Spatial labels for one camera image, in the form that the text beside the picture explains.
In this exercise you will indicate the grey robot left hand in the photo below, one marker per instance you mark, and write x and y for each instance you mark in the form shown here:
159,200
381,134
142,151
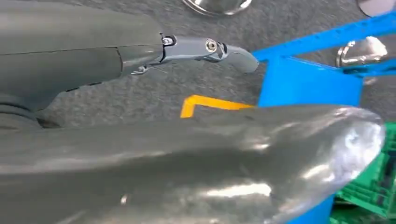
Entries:
62,46

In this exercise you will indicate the pale plastic mailer parcel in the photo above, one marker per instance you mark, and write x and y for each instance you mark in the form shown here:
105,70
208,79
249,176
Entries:
185,173

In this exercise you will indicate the yellow floor tape mark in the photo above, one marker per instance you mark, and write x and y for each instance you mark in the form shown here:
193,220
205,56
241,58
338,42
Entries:
187,106

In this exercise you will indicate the blue metal table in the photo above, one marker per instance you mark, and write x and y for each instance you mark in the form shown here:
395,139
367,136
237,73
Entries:
309,83

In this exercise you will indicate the green plastic crate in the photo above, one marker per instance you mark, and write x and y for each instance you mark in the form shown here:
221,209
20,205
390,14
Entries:
371,185

